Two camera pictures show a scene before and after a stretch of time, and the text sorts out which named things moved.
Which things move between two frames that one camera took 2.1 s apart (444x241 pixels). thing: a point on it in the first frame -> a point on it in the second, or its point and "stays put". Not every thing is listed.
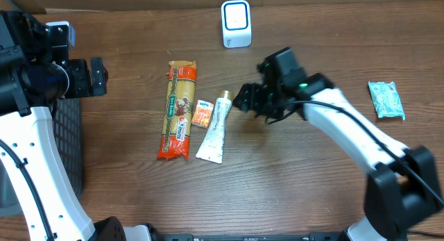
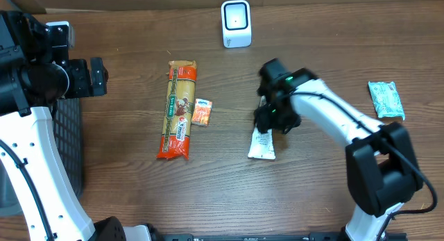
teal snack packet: (386, 100) stays put
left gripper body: (98, 76) stays put
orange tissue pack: (202, 114) stays put
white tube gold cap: (212, 148) -> (262, 144)
